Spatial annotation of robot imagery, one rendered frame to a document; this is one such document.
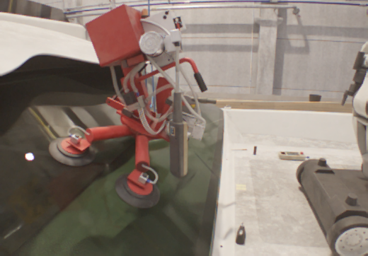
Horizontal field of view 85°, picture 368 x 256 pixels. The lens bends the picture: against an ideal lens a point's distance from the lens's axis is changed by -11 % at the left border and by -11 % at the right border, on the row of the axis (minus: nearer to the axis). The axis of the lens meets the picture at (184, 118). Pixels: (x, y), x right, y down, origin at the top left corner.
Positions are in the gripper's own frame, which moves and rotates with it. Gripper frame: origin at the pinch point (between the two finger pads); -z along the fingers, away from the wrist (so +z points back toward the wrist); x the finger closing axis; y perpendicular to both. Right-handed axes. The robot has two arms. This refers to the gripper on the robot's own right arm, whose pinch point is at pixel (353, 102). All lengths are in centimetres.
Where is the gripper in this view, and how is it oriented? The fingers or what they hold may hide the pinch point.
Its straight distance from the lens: 142.5
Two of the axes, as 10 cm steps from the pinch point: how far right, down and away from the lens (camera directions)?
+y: -2.0, 2.7, -9.4
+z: 1.9, -9.3, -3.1
